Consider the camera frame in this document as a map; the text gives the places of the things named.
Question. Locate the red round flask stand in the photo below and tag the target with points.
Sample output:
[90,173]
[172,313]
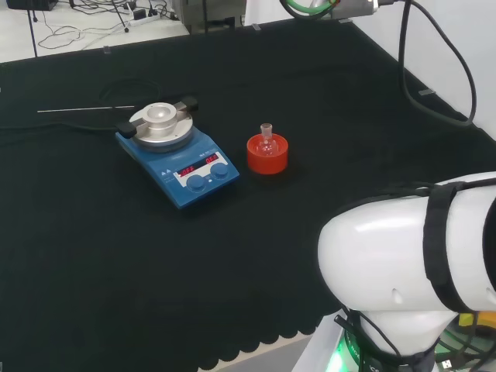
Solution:
[267,162]

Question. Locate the black bench cloth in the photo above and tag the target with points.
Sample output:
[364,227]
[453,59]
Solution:
[116,252]

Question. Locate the thin steel probe rod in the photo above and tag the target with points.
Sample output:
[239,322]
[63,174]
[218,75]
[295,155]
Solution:
[77,109]

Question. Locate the black stand pole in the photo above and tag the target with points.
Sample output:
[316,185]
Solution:
[33,35]

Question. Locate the pale grey base plate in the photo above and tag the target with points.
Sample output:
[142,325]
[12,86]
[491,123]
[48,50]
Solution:
[317,348]

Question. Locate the white power strip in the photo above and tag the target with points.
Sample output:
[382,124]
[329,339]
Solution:
[139,15]

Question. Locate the yellow stop button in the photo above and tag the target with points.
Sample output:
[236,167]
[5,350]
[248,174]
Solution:
[467,318]

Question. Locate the heater with blue base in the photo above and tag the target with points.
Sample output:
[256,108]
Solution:
[174,170]

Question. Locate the grey cabinet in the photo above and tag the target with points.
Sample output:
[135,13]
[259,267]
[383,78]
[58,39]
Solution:
[209,15]

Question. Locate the clear glass round-bottom flask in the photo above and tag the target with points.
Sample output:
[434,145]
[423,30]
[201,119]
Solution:
[266,129]

